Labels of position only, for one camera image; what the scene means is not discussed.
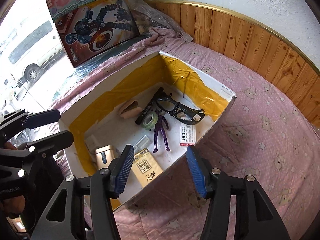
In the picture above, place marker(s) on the gold square tin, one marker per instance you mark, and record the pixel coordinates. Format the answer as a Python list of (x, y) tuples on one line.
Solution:
[(105, 155)]

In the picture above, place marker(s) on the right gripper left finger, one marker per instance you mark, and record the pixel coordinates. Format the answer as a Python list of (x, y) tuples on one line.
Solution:
[(105, 185)]

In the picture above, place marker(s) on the white cardboard box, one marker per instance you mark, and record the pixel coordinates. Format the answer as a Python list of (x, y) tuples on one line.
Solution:
[(97, 113)]

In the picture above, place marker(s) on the black marker pen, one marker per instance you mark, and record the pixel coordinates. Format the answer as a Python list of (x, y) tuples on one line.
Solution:
[(144, 112)]

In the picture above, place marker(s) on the wooden headboard panel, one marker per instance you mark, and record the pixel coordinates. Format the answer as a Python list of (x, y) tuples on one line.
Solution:
[(252, 44)]

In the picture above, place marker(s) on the pink stapler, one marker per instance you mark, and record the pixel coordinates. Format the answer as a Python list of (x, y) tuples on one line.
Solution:
[(130, 109)]

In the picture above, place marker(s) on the person's left hand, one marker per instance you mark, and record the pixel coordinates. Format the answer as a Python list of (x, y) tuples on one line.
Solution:
[(13, 207)]

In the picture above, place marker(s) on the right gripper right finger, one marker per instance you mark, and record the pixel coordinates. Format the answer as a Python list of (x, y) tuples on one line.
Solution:
[(216, 186)]

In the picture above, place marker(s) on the robot toy box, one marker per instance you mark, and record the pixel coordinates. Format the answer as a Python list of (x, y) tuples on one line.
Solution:
[(94, 28)]

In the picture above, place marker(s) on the clear glue tube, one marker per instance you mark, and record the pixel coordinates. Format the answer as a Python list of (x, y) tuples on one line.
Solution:
[(142, 143)]

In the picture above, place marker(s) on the white van outside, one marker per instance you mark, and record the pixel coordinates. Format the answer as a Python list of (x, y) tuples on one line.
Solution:
[(29, 51)]

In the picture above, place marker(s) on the staples box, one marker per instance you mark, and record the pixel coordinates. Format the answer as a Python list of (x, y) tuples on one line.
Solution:
[(187, 135)]

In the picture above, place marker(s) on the green tape roll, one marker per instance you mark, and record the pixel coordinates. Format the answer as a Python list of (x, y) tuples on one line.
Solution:
[(150, 121)]

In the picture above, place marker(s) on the beige tissue pack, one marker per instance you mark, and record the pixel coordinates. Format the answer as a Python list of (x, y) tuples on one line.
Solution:
[(145, 167)]

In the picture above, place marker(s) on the white phone charger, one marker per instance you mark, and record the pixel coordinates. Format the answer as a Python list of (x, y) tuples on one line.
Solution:
[(92, 143)]

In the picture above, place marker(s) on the purple silver hero figure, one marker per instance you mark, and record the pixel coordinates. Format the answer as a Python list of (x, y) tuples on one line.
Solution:
[(160, 127)]

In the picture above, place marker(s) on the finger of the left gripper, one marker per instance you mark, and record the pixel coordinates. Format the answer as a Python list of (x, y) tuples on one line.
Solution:
[(49, 145), (18, 121)]

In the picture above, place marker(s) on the black safety glasses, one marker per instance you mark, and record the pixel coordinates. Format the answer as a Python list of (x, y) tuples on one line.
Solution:
[(179, 111)]

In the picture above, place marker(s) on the bubble wrap at headboard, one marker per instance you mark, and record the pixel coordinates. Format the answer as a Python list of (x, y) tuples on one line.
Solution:
[(147, 16)]

